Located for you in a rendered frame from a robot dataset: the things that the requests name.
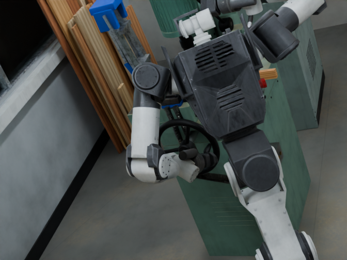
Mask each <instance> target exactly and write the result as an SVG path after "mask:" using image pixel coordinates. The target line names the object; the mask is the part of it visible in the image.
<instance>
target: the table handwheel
mask: <svg viewBox="0 0 347 260"><path fill-rule="evenodd" d="M179 125H181V126H186V135H185V140H183V141H182V142H181V144H180V146H179V147H178V148H174V149H169V150H164V152H165V154H168V153H173V152H181V151H184V150H188V149H192V148H195V146H194V142H195V140H196V138H197V136H198V134H199V132H200V133H202V134H203V135H204V136H205V137H206V138H207V139H208V140H209V142H210V144H211V145H212V149H213V153H214V154H215V155H216V157H217V163H216V164H215V165H214V166H212V167H206V168H204V169H203V170H202V171H201V172H200V173H199V174H198V175H203V174H206V173H208V172H210V171H212V170H213V169H214V168H215V167H216V165H217V164H218V161H219V157H220V149H219V145H218V143H217V141H216V139H215V138H214V137H213V136H211V135H210V134H209V133H207V132H206V131H205V130H204V127H203V126H202V125H201V124H199V123H197V122H194V121H191V120H187V119H173V120H169V121H167V122H165V123H163V124H162V125H161V126H160V127H159V146H160V147H161V142H160V140H161V135H162V133H163V132H164V131H165V130H166V129H168V128H170V127H172V126H179ZM190 128H193V129H195V130H196V131H190ZM190 134H191V135H190Z"/></svg>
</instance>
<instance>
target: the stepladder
mask: <svg viewBox="0 0 347 260"><path fill-rule="evenodd" d="M89 12H90V14H91V15H92V16H93V17H94V19H95V21H96V23H97V26H98V28H99V30H100V32H101V33H103V32H106V31H107V32H108V33H109V35H110V36H111V38H112V40H113V42H114V44H115V46H116V48H117V50H118V52H119V53H120V55H121V57H122V59H123V61H124V63H125V64H124V66H125V67H126V68H127V69H128V70H129V72H130V74H131V75H132V72H133V70H134V68H135V67H136V66H137V65H139V64H140V63H143V62H150V63H152V61H151V60H150V58H151V55H150V54H147V53H146V51H145V49H144V48H143V46H142V44H141V43H140V41H139V39H138V37H137V36H136V34H135V32H134V30H133V29H132V27H131V26H130V25H131V20H127V19H126V17H127V16H128V14H127V11H126V9H125V7H124V4H123V2H122V0H96V1H95V3H94V4H93V5H92V6H91V7H90V8H89ZM123 34H124V35H125V37H126V39H127V41H128V43H129V45H130V46H129V45H128V43H127V41H126V39H125V37H124V36H123ZM130 47H131V48H132V50H133V52H134V53H133V52H132V50H131V48H130ZM134 54H135V55H134Z"/></svg>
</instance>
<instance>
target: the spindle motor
mask: <svg viewBox="0 0 347 260"><path fill-rule="evenodd" d="M149 1H150V4H151V6H152V9H153V12H154V14H155V17H156V19H157V22H158V24H159V27H160V30H161V32H162V35H163V37H165V38H175V37H180V35H179V32H178V30H177V28H176V25H175V23H174V20H173V19H174V18H176V17H178V16H181V15H183V14H185V13H188V12H190V11H192V10H195V9H197V8H196V5H195V2H194V0H149ZM196 13H197V12H195V13H193V14H190V15H188V16H186V17H183V18H181V19H179V20H177V21H178V23H179V21H180V20H182V21H185V20H187V19H189V18H190V17H192V16H194V15H196Z"/></svg>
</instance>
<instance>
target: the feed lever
mask: <svg viewBox="0 0 347 260"><path fill-rule="evenodd" d="M215 17H216V18H217V19H218V20H219V22H218V26H219V30H220V31H221V32H226V31H225V29H227V28H230V30H231V31H232V30H233V20H232V18H231V17H228V18H220V17H219V16H215Z"/></svg>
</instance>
